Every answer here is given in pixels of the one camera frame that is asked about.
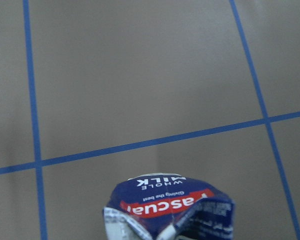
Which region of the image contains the milk carton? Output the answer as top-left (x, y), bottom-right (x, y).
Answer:
top-left (103, 173), bottom-right (235, 240)

